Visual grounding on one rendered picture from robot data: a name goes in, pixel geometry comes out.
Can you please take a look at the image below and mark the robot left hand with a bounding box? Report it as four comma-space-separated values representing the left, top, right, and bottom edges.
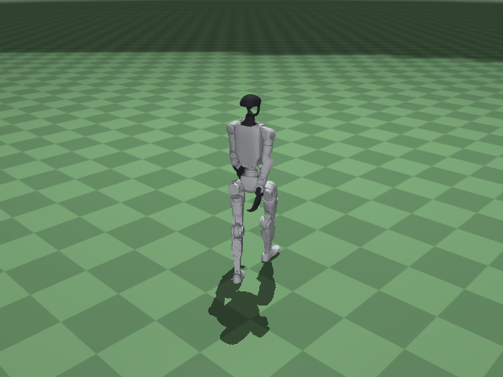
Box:
233, 166, 247, 178

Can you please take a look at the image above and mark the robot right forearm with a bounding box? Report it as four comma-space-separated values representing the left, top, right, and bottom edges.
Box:
255, 159, 274, 193

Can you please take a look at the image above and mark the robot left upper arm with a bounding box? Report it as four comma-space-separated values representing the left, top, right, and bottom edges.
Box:
226, 120, 238, 152

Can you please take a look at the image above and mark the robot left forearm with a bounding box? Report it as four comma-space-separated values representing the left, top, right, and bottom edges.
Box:
229, 146, 241, 169

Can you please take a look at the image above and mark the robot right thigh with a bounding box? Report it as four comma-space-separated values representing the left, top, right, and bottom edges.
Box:
259, 181, 278, 229

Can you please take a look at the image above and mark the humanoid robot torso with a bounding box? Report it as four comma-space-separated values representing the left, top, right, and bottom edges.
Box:
234, 118, 266, 193

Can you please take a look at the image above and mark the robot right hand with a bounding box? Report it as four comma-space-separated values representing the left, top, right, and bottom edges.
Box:
247, 187, 263, 212

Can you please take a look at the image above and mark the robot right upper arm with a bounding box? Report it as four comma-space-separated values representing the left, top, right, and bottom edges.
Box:
261, 126, 276, 164

